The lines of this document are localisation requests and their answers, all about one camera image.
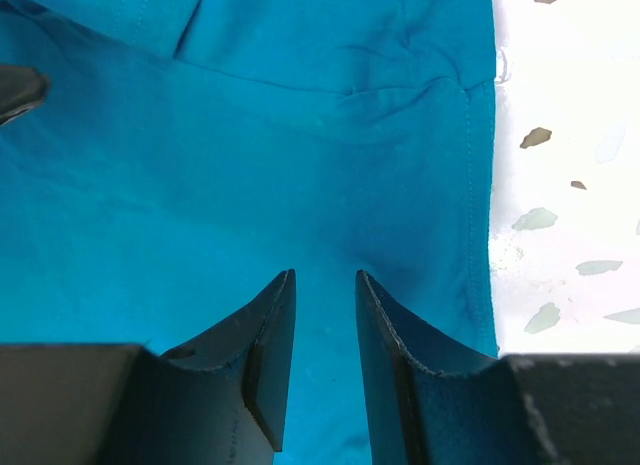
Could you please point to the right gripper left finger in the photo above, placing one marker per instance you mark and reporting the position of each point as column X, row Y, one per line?
column 218, row 398

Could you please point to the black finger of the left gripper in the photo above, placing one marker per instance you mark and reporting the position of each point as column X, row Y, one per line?
column 22, row 89

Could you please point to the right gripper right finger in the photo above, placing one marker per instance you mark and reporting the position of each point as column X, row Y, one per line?
column 432, row 400

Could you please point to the blue polo t shirt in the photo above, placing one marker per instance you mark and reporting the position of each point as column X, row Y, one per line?
column 189, row 150

